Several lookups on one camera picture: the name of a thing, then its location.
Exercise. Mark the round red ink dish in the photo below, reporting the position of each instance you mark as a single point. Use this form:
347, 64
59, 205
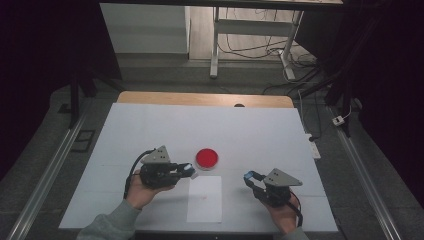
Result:
207, 158

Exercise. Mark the person's left hand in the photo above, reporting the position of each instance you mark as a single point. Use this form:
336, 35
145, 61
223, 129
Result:
140, 195

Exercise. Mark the black floor plate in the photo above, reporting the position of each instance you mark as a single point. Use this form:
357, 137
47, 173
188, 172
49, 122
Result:
83, 140

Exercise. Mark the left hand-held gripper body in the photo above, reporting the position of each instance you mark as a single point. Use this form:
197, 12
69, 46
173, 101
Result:
156, 175

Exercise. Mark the white paper sheet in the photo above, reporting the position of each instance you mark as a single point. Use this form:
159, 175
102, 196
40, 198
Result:
204, 203

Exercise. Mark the aluminium floor rail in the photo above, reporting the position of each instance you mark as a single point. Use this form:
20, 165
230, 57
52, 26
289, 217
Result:
50, 170
363, 173

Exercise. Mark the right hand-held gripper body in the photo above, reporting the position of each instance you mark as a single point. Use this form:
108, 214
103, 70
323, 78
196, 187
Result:
276, 193

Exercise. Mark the white cabinet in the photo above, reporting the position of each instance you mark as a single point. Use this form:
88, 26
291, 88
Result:
146, 30

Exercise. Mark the blue and white stamp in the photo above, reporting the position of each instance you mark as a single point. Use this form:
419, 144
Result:
189, 167

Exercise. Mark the white standing desk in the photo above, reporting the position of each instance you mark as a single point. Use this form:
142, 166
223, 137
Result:
253, 27

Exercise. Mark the person's right hand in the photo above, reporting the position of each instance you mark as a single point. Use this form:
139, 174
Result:
286, 216

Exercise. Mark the small white adapter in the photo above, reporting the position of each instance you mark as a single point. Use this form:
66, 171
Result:
338, 120

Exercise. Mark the black metal stand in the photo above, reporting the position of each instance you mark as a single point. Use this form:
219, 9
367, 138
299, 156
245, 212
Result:
74, 100

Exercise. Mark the dark table grommet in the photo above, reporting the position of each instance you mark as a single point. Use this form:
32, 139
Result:
239, 105

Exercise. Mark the dark curtain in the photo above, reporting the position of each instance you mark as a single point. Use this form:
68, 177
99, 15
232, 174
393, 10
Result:
390, 83
40, 50

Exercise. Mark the white power strip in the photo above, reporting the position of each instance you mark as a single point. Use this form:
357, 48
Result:
314, 149

